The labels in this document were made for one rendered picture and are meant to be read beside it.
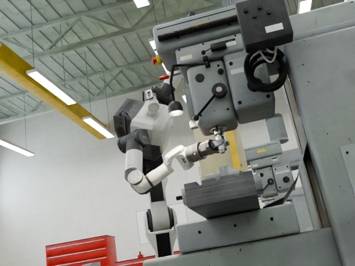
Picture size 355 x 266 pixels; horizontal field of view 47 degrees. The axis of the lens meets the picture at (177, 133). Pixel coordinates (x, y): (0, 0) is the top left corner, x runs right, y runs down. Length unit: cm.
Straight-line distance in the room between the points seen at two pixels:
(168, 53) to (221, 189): 96
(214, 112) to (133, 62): 942
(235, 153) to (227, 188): 239
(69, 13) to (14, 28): 127
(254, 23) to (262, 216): 80
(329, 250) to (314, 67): 75
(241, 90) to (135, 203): 979
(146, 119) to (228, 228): 90
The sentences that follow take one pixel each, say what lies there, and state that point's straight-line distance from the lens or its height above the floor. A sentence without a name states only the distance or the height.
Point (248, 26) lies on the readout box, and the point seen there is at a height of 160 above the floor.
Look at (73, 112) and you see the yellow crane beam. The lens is 1033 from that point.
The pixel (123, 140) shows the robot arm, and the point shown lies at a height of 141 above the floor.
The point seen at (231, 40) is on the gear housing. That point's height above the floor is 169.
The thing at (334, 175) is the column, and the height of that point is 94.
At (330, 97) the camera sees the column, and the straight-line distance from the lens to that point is 180.
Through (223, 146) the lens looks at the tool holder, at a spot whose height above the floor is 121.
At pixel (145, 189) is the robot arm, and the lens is 207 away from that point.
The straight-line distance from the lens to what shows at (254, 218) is 173.
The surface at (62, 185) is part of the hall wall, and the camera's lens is 1251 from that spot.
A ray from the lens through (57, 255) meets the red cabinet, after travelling 727.
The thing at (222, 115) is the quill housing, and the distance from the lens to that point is 191.
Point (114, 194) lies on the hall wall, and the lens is 1180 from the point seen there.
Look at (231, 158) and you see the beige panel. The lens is 373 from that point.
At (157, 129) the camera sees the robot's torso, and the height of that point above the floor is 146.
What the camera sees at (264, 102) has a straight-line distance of 191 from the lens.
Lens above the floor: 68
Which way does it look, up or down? 19 degrees up
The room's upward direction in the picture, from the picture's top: 10 degrees counter-clockwise
